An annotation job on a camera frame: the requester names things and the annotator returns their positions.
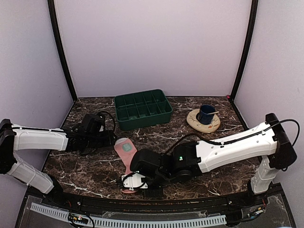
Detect black frame post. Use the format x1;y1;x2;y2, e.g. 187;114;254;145
229;0;259;103
47;0;78;102

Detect black front rail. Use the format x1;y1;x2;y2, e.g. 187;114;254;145
63;192;263;211

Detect white slotted cable duct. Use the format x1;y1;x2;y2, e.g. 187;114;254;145
30;203;227;228

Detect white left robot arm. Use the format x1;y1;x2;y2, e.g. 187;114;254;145
0;116;117;207

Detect green compartment tray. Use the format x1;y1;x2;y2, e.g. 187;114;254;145
114;89;173;131

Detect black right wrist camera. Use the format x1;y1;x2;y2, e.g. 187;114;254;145
130;149;162;173

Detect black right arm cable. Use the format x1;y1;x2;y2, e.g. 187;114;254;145
166;120;300;171

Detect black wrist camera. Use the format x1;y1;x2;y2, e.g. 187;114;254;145
81;114;105;133
130;149;162;173

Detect pink patterned sock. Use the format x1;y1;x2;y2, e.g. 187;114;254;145
114;138;139;194

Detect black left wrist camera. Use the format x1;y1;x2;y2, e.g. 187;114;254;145
81;114;105;133

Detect black left frame post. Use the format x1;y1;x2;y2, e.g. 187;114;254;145
47;0;78;102

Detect blue mug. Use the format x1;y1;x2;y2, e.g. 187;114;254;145
199;104;216;125

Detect cream saucer plate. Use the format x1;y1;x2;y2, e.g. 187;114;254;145
186;109;221;133

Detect black right frame post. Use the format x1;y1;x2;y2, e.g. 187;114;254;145
229;0;259;103

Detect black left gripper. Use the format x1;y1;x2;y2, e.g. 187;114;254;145
85;129;117;149

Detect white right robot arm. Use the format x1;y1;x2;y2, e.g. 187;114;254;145
116;113;297;206

